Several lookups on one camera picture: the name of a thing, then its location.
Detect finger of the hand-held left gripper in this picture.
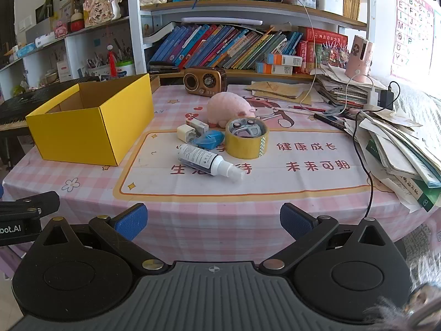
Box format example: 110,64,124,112
0,191,61,220

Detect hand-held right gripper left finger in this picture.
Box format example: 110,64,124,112
33,203,169,273

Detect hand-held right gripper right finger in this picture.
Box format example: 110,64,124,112
258,203,409,273

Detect yellow cardboard box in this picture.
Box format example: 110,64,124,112
25,73,154,167

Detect yellow tape roll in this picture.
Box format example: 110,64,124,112
225,116,269,160

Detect white spray bottle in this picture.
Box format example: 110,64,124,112
177,144,245,181

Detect white staple box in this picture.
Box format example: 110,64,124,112
185,114,209,137

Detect pink plush pig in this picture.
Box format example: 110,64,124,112
206,92,257,129

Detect pink checked cloth desktop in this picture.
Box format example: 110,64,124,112
2,72,441,249

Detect black keyboard stand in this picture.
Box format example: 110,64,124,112
0,131,31,173

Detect black electronic keyboard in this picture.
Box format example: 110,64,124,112
0,80,83,132

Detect white charger cube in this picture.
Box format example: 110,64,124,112
177,125,197,143

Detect black pen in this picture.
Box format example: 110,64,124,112
313,113,348,132

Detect red pen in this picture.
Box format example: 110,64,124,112
287,105,326,113

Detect pile of papers and books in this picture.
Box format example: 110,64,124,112
345,108,441,212

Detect brown paper envelopes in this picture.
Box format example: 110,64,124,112
246,81,312,104

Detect white box red label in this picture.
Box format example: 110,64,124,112
57,60,73,81

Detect stack of notebooks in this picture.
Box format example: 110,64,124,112
315,67,386,106

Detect grey furry cuff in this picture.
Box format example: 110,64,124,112
365,245,441,331

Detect black power adapter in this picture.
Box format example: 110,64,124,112
379,90,396,109

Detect orange blue small box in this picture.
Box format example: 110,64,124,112
264,53,303,67
256,63,293,75

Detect white tub green lid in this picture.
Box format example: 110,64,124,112
115,60,136,76

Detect pen holder with pens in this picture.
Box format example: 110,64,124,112
88,53,114,76

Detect brown retro radio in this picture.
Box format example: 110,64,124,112
183,66,227,97

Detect black stapler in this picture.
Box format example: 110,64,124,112
149,60,181,74

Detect red tassel charm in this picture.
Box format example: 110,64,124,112
106,43,118,76

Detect white tissue pack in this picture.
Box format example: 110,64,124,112
34,32,57,47

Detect pink cylindrical gadget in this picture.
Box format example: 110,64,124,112
345,35,374,83

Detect red boxed books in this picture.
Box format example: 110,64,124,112
298,27,348,71

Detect thick white-paged book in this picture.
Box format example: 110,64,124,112
143,22,176,45

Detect row of leaning colourful books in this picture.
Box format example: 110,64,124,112
150,24,304,70

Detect white bookshelf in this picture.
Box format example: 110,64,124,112
0,0,376,87

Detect pink figurine ornament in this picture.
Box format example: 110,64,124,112
84,0,121,26

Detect black cable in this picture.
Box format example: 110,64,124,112
354,81,402,219

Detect white cable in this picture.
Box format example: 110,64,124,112
283,0,374,116

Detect alphabet wall poster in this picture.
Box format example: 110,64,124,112
391,0,435,81

